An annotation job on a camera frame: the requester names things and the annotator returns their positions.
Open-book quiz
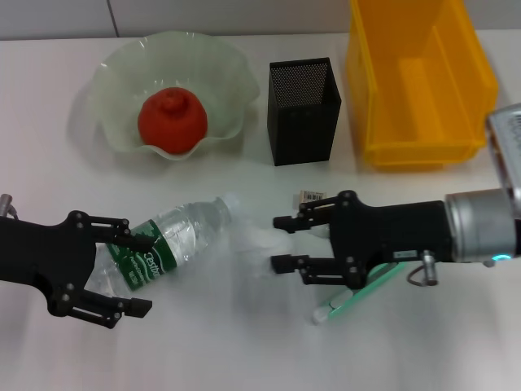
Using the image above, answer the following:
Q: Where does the wavy green glass fruit plate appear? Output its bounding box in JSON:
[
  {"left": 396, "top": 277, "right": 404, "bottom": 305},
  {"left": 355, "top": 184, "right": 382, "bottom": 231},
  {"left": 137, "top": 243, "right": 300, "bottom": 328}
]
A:
[{"left": 87, "top": 31, "right": 262, "bottom": 162}]

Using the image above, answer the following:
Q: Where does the black mesh pen holder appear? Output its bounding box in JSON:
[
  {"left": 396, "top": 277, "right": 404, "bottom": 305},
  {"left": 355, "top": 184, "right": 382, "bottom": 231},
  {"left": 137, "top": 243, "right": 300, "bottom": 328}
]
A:
[{"left": 267, "top": 56, "right": 342, "bottom": 167}]

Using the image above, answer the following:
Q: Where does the right arm cable with plug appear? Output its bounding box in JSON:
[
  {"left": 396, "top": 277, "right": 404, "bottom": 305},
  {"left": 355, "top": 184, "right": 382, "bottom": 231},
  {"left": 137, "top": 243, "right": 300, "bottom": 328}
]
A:
[{"left": 406, "top": 249, "right": 440, "bottom": 288}]

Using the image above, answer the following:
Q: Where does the left arm cable with plug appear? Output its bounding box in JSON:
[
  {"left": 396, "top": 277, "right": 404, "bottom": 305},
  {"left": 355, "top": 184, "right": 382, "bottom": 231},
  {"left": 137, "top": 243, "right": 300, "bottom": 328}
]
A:
[{"left": 0, "top": 193, "right": 17, "bottom": 219}]

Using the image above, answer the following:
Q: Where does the beige eraser with barcode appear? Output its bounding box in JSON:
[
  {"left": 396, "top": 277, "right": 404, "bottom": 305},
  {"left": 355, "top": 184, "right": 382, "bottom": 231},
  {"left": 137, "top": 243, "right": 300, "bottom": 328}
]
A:
[{"left": 293, "top": 189, "right": 329, "bottom": 209}]

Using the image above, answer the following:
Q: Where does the clear water bottle green label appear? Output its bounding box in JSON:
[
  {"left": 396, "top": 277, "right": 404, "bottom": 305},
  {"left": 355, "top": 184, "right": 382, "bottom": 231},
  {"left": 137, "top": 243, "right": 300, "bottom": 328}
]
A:
[{"left": 85, "top": 194, "right": 245, "bottom": 298}]

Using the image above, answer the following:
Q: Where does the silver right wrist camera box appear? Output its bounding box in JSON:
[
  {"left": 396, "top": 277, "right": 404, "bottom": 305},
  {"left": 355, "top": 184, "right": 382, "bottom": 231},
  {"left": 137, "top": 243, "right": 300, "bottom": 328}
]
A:
[{"left": 486, "top": 103, "right": 521, "bottom": 200}]

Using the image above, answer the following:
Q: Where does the red-orange fruit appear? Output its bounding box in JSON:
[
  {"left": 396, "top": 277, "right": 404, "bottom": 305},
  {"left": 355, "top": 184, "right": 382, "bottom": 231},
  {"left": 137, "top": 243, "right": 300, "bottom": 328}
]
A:
[{"left": 137, "top": 86, "right": 210, "bottom": 155}]

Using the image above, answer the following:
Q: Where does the white paper ball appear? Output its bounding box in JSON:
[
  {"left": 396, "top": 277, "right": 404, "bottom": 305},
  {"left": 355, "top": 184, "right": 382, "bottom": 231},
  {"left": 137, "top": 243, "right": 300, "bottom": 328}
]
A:
[{"left": 239, "top": 226, "right": 296, "bottom": 266}]

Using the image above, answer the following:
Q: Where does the yellow plastic bin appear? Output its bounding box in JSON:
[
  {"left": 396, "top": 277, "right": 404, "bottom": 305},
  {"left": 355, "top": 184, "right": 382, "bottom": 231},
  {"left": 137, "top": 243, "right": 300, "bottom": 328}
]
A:
[{"left": 345, "top": 0, "right": 500, "bottom": 171}]

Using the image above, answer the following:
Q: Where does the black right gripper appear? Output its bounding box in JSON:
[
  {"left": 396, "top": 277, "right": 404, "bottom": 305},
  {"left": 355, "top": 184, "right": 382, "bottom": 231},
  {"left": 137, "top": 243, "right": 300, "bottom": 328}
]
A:
[{"left": 270, "top": 190, "right": 453, "bottom": 290}]

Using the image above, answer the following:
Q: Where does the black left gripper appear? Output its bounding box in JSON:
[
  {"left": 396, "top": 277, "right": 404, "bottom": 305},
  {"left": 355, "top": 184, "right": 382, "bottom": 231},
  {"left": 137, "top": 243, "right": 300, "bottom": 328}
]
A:
[{"left": 0, "top": 209, "right": 162, "bottom": 330}]

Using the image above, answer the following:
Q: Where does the green utility knife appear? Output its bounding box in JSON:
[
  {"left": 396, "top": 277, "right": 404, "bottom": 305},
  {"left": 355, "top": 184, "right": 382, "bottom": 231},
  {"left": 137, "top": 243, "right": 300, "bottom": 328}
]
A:
[{"left": 312, "top": 262, "right": 408, "bottom": 326}]

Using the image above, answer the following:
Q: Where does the arm cable with plug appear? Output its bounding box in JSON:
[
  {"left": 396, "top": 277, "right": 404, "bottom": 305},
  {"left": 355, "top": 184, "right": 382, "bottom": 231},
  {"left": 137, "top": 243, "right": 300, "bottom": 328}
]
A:
[
  {"left": 0, "top": 193, "right": 17, "bottom": 219},
  {"left": 406, "top": 249, "right": 440, "bottom": 288}
]

